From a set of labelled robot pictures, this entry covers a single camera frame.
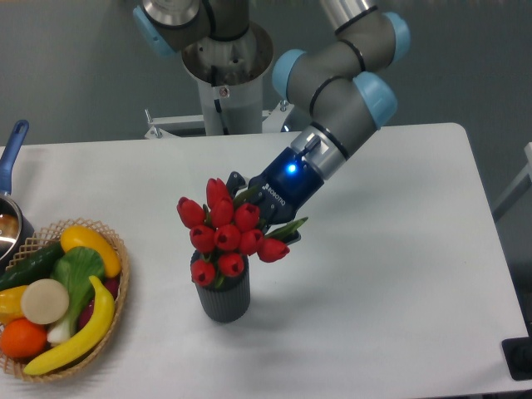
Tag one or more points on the woven wicker basket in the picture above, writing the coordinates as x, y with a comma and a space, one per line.
42, 239

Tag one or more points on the orange fruit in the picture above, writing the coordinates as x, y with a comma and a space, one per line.
23, 339

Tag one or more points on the purple red vegetable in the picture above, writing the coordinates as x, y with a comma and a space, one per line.
112, 285

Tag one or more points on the white metal base frame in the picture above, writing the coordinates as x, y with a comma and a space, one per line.
273, 121

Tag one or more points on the blue handled saucepan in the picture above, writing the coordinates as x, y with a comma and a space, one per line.
15, 228

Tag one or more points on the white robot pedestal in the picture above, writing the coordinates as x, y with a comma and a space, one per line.
229, 77

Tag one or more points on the black device at edge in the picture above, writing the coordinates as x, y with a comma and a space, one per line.
517, 353

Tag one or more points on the green cucumber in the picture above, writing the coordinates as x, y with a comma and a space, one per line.
36, 266

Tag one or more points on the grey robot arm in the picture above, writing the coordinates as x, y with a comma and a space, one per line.
338, 87

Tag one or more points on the yellow banana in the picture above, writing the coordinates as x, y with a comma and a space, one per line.
84, 340

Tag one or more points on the beige round disc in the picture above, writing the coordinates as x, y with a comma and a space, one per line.
44, 301

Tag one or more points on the red tulip bouquet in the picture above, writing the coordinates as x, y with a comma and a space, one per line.
226, 225

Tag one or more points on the green bok choy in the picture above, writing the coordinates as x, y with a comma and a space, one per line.
73, 270

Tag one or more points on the dark grey ribbed vase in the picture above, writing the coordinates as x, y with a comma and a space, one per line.
222, 285

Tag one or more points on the white furniture leg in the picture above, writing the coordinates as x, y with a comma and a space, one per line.
514, 190

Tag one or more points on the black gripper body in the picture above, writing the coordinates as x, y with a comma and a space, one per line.
284, 187

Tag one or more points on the yellow pepper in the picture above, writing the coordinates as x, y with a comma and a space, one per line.
10, 304

